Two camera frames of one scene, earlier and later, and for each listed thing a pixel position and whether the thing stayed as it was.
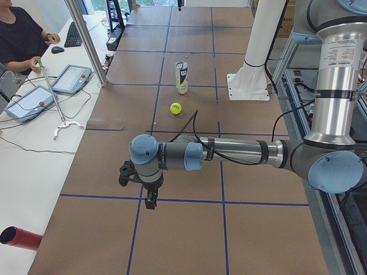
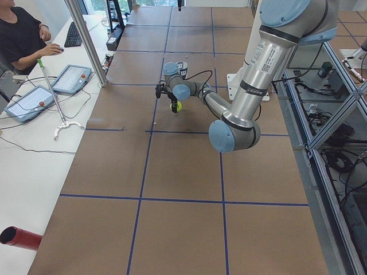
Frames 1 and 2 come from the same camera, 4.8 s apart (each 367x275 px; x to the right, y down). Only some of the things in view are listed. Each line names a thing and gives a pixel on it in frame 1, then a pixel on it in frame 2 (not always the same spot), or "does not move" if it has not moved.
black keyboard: (73, 37) does not move
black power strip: (112, 42) does not move
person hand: (32, 65) → (50, 49)
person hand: (53, 37) → (44, 32)
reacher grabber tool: (64, 124) does not move
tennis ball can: (181, 69) does not move
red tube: (13, 235) does not move
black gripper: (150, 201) → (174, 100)
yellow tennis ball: (175, 108) does not move
